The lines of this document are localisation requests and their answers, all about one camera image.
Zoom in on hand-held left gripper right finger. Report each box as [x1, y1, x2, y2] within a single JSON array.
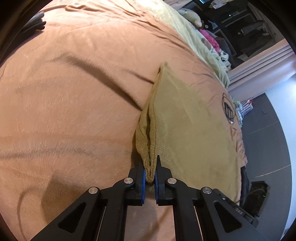
[[154, 155, 266, 241]]

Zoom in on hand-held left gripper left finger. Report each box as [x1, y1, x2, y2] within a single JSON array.
[[30, 162, 147, 241]]

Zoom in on olive printed t-shirt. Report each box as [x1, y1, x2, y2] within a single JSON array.
[[135, 61, 244, 205]]

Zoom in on grey folded clothes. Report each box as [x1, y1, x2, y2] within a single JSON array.
[[23, 13, 47, 33]]

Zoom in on black device with green light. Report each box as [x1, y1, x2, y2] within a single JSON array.
[[248, 181, 271, 217]]

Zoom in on black folded clothing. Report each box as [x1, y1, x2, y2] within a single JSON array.
[[240, 166, 252, 205]]

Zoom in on white nightstand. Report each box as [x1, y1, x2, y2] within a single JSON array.
[[233, 100, 254, 127]]

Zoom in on striped bag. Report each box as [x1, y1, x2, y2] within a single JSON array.
[[240, 97, 255, 117]]

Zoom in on brown blanket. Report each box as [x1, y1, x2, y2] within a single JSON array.
[[0, 0, 248, 241]]

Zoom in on black and white plush toy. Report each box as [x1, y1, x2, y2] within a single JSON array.
[[217, 52, 232, 70]]

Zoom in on pink curtain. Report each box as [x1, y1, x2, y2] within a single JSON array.
[[228, 38, 296, 96]]

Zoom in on pink plush toy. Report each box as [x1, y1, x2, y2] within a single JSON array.
[[198, 28, 221, 53]]

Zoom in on beige duvet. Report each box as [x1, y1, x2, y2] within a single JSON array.
[[136, 0, 231, 89]]

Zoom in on cream plush toy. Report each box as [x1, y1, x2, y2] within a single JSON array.
[[179, 8, 202, 25]]

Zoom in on black plastic frame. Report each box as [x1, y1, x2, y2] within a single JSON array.
[[224, 104, 235, 121]]

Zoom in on thin black cable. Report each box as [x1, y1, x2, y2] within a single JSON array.
[[221, 93, 237, 125]]

